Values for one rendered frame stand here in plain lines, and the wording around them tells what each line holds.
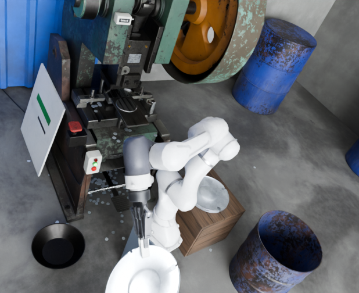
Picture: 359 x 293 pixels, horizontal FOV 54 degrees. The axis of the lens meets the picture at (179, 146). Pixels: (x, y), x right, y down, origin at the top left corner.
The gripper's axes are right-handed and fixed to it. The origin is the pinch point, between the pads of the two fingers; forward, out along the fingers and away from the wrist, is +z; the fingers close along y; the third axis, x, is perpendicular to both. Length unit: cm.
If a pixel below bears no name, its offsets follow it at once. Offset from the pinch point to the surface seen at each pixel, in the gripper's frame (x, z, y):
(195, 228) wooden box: 68, 22, -68
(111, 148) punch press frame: 25, -32, -86
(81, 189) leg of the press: 9, -9, -99
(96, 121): 17, -48, -82
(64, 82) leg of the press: 8, -74, -108
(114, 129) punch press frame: 28, -43, -84
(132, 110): 35, -53, -74
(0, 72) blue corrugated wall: -15, -98, -206
